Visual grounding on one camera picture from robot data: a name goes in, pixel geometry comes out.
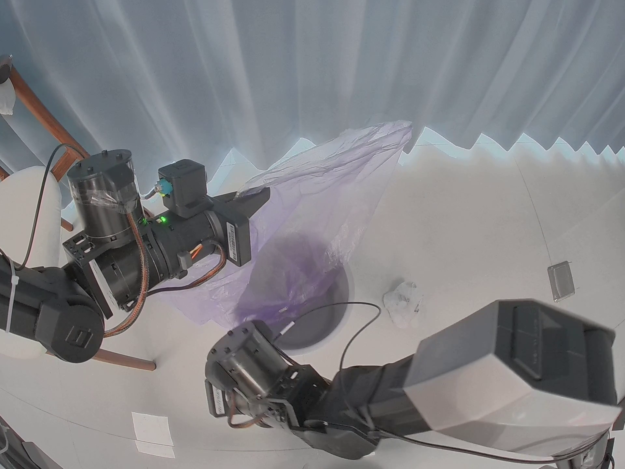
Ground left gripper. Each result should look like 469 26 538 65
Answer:
146 188 271 286

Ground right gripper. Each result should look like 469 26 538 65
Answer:
205 377 235 421

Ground purple plastic bag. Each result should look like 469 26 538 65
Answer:
159 120 415 328

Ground white trash bin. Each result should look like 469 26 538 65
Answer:
234 233 354 353

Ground crumpled white paper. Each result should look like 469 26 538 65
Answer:
382 281 422 328

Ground pale blue curtain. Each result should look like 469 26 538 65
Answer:
0 0 625 199

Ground white cushioned wooden chair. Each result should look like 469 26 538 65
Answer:
0 54 157 372

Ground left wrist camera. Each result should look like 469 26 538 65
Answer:
155 159 210 218

